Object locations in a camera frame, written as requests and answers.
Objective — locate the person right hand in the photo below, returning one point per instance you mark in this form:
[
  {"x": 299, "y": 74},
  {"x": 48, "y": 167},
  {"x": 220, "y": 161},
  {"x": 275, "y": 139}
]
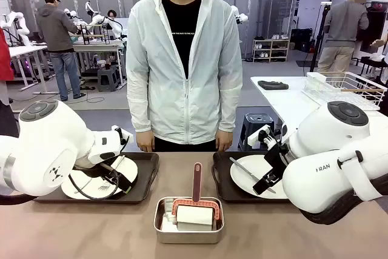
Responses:
[{"x": 145, "y": 142}]

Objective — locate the white desk with thin legs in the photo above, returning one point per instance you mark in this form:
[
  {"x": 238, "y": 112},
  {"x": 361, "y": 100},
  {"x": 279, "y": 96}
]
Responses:
[{"x": 24, "y": 49}]

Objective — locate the silver fork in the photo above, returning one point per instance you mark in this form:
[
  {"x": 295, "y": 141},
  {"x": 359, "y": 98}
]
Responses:
[{"x": 121, "y": 160}]

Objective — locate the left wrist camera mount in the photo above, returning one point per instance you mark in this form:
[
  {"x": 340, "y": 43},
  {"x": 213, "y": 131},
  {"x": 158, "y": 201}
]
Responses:
[{"x": 116, "y": 129}]

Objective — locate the small white background robot arm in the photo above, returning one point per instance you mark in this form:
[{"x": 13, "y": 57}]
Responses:
[{"x": 21, "y": 25}]

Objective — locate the silver table knife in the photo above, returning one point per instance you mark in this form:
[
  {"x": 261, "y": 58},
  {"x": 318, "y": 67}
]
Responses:
[
  {"x": 241, "y": 166},
  {"x": 82, "y": 187}
]

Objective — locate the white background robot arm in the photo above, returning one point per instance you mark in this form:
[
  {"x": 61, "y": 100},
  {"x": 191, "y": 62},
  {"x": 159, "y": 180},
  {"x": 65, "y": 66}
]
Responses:
[
  {"x": 71, "y": 14},
  {"x": 113, "y": 25}
]

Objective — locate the folded black cloth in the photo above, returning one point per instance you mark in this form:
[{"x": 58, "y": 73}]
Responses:
[{"x": 272, "y": 85}]

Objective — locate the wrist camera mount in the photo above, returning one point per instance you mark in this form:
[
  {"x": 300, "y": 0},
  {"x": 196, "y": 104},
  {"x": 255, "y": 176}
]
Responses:
[
  {"x": 257, "y": 137},
  {"x": 116, "y": 129}
]

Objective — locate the person right forearm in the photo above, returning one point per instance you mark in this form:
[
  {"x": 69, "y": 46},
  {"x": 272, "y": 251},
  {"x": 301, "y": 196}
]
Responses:
[{"x": 138, "y": 113}]

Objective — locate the clothes rack with garments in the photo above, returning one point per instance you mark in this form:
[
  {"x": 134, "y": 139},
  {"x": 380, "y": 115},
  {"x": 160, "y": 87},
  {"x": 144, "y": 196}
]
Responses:
[{"x": 376, "y": 22}]

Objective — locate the wooden shoe rack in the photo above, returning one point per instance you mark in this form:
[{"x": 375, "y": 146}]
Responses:
[{"x": 271, "y": 49}]

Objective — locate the man in grey sweater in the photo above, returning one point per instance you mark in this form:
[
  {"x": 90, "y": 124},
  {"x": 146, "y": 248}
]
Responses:
[{"x": 342, "y": 28}]

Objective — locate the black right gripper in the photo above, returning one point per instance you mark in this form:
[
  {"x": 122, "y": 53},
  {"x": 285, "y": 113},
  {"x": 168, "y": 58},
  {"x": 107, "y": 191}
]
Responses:
[{"x": 279, "y": 157}]

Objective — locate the white round plate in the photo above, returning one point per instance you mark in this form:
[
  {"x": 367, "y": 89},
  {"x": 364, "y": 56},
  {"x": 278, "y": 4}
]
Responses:
[
  {"x": 242, "y": 177},
  {"x": 128, "y": 169}
]

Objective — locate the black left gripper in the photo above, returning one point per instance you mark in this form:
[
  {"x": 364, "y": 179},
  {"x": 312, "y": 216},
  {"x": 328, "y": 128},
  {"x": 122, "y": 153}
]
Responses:
[{"x": 107, "y": 171}]

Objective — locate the man in grey hoodie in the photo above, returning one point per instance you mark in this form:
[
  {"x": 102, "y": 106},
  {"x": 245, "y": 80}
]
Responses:
[{"x": 57, "y": 34}]

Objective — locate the person left hand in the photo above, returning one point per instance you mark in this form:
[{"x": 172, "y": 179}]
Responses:
[{"x": 224, "y": 141}]

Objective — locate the dark brown serving tray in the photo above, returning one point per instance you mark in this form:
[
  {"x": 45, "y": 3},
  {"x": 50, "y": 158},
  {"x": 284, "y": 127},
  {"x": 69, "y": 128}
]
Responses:
[
  {"x": 145, "y": 177},
  {"x": 222, "y": 186}
]

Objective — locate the white workbench with robots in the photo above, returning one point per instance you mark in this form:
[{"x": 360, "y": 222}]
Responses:
[{"x": 97, "y": 47}]

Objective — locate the black luggage stack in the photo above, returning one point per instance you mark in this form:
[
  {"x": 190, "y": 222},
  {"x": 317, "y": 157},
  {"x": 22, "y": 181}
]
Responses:
[{"x": 301, "y": 39}]

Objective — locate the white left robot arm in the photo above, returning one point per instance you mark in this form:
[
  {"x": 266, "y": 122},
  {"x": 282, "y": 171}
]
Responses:
[{"x": 45, "y": 137}]

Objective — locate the person in white jacket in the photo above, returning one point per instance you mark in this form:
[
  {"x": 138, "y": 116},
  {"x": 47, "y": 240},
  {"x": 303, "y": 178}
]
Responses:
[{"x": 185, "y": 74}]

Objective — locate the dark plastic stool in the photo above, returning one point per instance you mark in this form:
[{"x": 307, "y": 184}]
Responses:
[{"x": 257, "y": 121}]

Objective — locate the mannequin in red top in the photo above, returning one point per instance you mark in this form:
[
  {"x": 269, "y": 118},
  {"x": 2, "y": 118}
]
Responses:
[{"x": 4, "y": 59}]

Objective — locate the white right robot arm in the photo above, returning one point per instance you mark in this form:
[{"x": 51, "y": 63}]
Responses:
[{"x": 318, "y": 180}]

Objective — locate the white side table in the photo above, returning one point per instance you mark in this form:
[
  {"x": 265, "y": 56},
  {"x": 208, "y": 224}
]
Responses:
[{"x": 285, "y": 101}]

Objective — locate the grey plastic step stool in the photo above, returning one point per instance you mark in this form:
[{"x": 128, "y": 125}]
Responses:
[{"x": 108, "y": 78}]

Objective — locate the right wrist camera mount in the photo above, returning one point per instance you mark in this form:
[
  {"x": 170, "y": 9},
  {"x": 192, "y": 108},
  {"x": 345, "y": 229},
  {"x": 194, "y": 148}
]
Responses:
[{"x": 257, "y": 137}]

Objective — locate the rectangular steel tray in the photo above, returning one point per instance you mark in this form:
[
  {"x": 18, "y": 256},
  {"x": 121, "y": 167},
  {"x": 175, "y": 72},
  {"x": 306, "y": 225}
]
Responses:
[{"x": 188, "y": 236}]

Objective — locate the seated person with black hair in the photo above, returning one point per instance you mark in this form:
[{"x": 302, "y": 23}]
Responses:
[{"x": 111, "y": 13}]

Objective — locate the person left forearm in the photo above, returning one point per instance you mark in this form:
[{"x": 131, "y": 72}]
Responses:
[{"x": 230, "y": 110}]

